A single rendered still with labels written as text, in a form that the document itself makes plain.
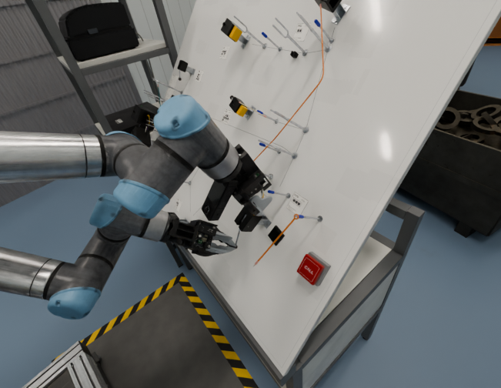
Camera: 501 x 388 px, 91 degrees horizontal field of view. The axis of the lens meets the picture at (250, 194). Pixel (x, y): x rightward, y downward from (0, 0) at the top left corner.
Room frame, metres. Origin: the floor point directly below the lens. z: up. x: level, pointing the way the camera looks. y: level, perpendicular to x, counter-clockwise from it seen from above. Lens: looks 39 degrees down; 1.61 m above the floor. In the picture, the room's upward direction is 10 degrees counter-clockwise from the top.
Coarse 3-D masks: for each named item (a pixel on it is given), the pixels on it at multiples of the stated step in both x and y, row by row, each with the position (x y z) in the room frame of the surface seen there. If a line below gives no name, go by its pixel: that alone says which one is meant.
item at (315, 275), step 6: (306, 258) 0.34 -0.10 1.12; (312, 258) 0.33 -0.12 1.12; (300, 264) 0.33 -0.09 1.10; (306, 264) 0.33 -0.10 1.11; (312, 264) 0.32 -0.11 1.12; (318, 264) 0.31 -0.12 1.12; (300, 270) 0.32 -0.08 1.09; (306, 270) 0.32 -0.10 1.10; (312, 270) 0.31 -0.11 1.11; (318, 270) 0.30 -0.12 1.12; (306, 276) 0.31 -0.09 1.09; (312, 276) 0.30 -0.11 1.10; (318, 276) 0.29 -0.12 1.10; (312, 282) 0.29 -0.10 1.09
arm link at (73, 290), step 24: (0, 264) 0.32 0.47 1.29; (24, 264) 0.33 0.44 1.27; (48, 264) 0.33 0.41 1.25; (72, 264) 0.35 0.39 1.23; (96, 264) 0.35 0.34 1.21; (0, 288) 0.29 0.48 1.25; (24, 288) 0.29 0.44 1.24; (48, 288) 0.29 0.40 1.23; (72, 288) 0.29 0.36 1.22; (96, 288) 0.30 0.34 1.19; (72, 312) 0.26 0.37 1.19
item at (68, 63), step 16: (32, 0) 1.22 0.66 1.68; (160, 0) 1.47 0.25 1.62; (48, 16) 1.23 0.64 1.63; (128, 16) 1.93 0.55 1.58; (160, 16) 1.46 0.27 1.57; (48, 32) 1.70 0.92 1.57; (64, 48) 1.23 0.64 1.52; (128, 48) 1.49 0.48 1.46; (144, 48) 1.43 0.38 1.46; (160, 48) 1.46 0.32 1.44; (64, 64) 1.43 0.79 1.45; (80, 64) 1.27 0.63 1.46; (96, 64) 1.31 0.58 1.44; (112, 64) 1.31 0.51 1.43; (128, 64) 1.35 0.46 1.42; (144, 64) 1.93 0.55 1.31; (80, 80) 1.23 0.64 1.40; (80, 96) 1.69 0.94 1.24; (96, 112) 1.22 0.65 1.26; (176, 256) 1.23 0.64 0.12
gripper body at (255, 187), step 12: (240, 156) 0.42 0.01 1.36; (240, 168) 0.40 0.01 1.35; (252, 168) 0.43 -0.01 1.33; (216, 180) 0.40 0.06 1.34; (228, 180) 0.39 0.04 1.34; (240, 180) 0.43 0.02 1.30; (252, 180) 0.42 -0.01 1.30; (264, 180) 0.44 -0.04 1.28; (240, 192) 0.41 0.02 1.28; (252, 192) 0.43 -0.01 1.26
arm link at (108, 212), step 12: (96, 204) 0.42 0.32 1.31; (108, 204) 0.42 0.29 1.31; (120, 204) 0.43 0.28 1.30; (96, 216) 0.40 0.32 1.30; (108, 216) 0.40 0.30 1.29; (120, 216) 0.41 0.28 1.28; (132, 216) 0.41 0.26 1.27; (108, 228) 0.40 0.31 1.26; (120, 228) 0.40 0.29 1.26; (132, 228) 0.40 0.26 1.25; (144, 228) 0.40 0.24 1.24
